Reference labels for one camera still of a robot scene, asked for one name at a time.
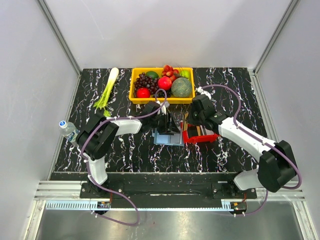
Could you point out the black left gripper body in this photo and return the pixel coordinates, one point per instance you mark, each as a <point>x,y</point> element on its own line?
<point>160,123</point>

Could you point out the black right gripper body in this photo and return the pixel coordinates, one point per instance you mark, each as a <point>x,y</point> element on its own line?
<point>194,117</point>

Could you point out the blue leather card holder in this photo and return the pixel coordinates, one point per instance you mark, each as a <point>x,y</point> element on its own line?
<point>165,139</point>

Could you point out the red plastic card tray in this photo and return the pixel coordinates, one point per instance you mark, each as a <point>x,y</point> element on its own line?
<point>192,134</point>

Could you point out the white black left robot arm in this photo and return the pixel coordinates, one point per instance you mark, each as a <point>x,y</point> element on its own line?
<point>96,137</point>

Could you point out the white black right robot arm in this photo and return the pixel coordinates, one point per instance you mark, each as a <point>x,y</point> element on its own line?
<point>276,162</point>

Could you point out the dark blueberry cluster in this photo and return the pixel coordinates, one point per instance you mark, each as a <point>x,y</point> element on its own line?
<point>162,94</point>

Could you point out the green netted melon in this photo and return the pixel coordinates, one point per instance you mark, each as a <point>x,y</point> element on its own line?
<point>181,88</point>

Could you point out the red tomato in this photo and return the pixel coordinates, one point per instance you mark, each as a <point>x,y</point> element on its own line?
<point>143,92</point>

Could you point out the red pomegranate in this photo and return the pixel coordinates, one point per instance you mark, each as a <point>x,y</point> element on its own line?
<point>165,83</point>

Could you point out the dark purple grape bunch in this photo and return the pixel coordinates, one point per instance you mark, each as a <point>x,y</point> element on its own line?
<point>143,81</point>

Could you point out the dark green avocado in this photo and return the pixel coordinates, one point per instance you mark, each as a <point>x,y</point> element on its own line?
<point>151,74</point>

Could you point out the red lychee cluster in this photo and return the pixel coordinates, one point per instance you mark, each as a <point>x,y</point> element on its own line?
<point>169,71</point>

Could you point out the green white celery stalk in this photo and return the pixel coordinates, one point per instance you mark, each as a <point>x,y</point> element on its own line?
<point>102,103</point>

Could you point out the clear plastic water bottle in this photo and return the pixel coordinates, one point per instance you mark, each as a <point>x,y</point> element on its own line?
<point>69,131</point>

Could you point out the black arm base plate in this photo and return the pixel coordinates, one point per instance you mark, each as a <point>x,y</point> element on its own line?
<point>212,190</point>

